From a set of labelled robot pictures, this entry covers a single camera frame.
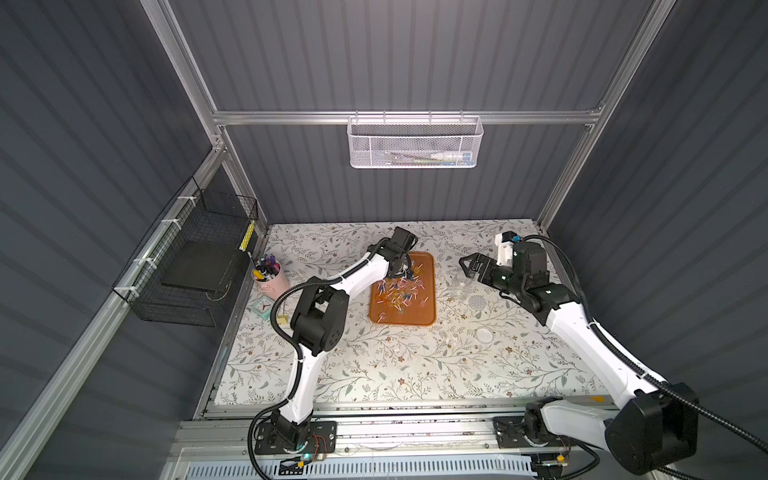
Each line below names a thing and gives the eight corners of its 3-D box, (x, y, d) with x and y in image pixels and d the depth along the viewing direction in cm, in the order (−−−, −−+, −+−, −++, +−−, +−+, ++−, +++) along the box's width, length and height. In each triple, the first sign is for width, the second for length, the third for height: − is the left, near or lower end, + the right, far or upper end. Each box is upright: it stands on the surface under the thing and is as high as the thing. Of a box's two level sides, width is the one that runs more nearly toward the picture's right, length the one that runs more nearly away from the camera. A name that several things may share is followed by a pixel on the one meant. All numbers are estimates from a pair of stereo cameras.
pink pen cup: (267, 306, 100) (252, 282, 89) (265, 282, 107) (251, 258, 96) (291, 299, 102) (279, 275, 91) (288, 276, 108) (276, 252, 97)
